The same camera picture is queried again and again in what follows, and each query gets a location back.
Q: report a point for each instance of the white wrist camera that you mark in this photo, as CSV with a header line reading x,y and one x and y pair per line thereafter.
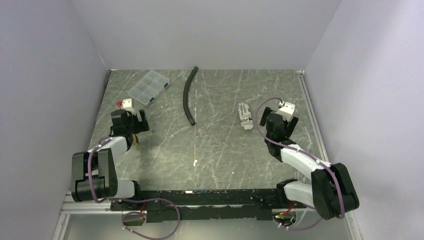
x,y
286,110
127,105

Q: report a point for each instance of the clear plastic compartment box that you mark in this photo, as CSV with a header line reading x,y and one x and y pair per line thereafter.
x,y
149,87

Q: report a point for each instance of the aluminium frame rail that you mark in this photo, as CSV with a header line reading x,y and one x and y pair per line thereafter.
x,y
93,221

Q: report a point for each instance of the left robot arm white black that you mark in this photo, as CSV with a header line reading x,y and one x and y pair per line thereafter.
x,y
93,172

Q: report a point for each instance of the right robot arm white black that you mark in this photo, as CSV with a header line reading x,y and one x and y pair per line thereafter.
x,y
330,191

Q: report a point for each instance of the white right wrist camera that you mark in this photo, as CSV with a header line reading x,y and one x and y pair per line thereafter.
x,y
286,110

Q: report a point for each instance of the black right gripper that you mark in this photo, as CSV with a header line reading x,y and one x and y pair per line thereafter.
x,y
289,126

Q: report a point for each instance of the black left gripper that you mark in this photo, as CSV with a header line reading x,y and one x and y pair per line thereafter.
x,y
141,126

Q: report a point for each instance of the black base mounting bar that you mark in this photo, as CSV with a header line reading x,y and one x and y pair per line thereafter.
x,y
169,205

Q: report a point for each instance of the yellow handled pliers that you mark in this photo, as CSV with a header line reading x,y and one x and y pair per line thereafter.
x,y
136,139

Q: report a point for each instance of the printed glasses pouch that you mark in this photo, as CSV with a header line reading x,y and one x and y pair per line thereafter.
x,y
245,116

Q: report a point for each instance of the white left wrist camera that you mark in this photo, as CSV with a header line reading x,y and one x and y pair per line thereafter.
x,y
127,105

